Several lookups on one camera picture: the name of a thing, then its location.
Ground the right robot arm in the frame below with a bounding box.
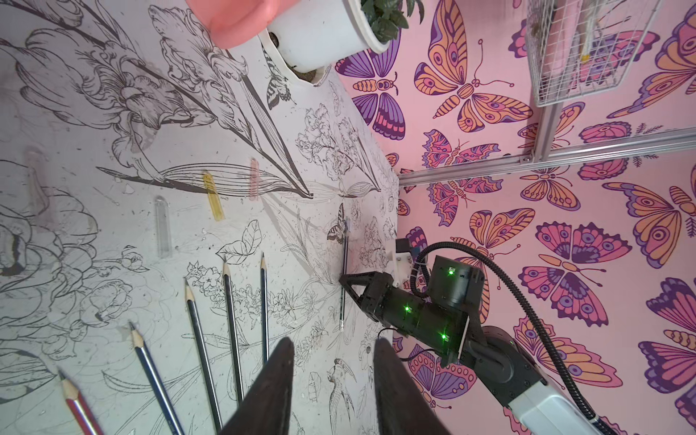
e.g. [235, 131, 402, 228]
[340, 242, 615, 434]

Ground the red pencil with clear cap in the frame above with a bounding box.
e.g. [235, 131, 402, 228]
[58, 370, 104, 435]

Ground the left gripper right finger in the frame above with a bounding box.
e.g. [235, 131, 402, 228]
[373, 338, 450, 434]

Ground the navy pencil with pink cap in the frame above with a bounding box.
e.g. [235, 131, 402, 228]
[260, 254, 270, 364]

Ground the brown pencil with yellow cap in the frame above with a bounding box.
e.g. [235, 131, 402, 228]
[184, 280, 223, 434]

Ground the blue pencil with clear cap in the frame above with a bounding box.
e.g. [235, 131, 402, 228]
[129, 322, 184, 435]

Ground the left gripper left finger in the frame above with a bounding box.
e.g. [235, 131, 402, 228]
[219, 337, 295, 435]

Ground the dark pencil with clear cap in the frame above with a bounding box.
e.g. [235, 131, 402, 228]
[222, 263, 244, 406]

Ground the navy pencil with blue cap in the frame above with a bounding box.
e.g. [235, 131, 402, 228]
[339, 219, 350, 332]

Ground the white wire wall basket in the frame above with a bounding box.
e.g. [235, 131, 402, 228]
[525, 0, 661, 107]

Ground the yellow transparent pencil cap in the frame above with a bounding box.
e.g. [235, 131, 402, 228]
[202, 170, 225, 222]

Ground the salmon pink transparent pencil cap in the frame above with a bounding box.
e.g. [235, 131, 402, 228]
[249, 158, 260, 201]

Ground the pink watering can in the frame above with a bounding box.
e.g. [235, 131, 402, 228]
[186, 0, 298, 49]

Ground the clear transparent pencil cap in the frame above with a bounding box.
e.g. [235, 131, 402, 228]
[153, 196, 172, 258]

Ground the green plant in white pot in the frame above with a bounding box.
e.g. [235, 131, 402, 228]
[257, 0, 426, 87]

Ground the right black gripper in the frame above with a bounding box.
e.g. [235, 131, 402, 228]
[339, 256, 486, 366]

